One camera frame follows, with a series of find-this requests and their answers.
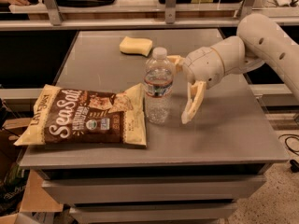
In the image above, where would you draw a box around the metal shelf bracket middle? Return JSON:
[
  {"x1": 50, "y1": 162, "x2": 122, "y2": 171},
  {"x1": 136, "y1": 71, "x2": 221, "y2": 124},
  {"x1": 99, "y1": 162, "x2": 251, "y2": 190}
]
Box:
[{"x1": 164, "y1": 0, "x2": 177, "y2": 24}]

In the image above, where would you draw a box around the cardboard box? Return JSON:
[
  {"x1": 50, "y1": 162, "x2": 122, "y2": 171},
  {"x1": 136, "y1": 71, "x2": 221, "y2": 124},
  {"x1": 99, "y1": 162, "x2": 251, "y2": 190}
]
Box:
[{"x1": 0, "y1": 130, "x2": 64, "y2": 224}]

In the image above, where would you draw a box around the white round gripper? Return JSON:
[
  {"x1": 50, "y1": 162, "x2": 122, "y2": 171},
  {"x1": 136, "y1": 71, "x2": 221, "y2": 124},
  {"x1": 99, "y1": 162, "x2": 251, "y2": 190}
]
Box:
[{"x1": 167, "y1": 47, "x2": 224, "y2": 124}]

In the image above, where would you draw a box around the brown sea salt chip bag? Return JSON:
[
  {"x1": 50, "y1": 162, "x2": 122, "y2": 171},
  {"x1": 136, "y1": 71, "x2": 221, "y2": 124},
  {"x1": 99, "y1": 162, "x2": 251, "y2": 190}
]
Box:
[{"x1": 15, "y1": 84, "x2": 147, "y2": 147}]

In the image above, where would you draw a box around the clear plastic water bottle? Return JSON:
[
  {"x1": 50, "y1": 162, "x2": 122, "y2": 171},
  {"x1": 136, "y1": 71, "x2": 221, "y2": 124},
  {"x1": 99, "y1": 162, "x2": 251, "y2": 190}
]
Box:
[{"x1": 144, "y1": 47, "x2": 174, "y2": 124}]

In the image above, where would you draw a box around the metal shelf bracket left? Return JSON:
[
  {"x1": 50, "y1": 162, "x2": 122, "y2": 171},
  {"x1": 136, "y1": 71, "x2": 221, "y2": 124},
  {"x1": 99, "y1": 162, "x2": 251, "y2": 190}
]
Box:
[{"x1": 43, "y1": 0, "x2": 63, "y2": 26}]

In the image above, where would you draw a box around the grey drawer cabinet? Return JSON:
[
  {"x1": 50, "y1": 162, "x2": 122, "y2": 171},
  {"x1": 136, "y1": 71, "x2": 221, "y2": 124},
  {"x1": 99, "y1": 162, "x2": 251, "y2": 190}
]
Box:
[{"x1": 18, "y1": 28, "x2": 290, "y2": 224}]

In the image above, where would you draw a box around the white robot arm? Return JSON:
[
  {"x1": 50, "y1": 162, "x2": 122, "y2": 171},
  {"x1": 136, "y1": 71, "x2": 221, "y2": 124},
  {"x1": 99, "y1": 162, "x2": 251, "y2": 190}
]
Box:
[{"x1": 170, "y1": 14, "x2": 299, "y2": 124}]

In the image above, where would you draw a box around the black cable on floor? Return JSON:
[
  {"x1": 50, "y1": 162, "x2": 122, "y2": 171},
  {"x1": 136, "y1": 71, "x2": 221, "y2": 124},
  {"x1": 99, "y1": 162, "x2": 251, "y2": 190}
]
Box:
[{"x1": 278, "y1": 133, "x2": 299, "y2": 174}]

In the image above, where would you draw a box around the yellow sponge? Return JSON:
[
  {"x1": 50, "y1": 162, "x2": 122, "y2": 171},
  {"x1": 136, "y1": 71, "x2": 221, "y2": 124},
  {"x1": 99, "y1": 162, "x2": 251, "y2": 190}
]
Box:
[{"x1": 120, "y1": 36, "x2": 153, "y2": 57}]

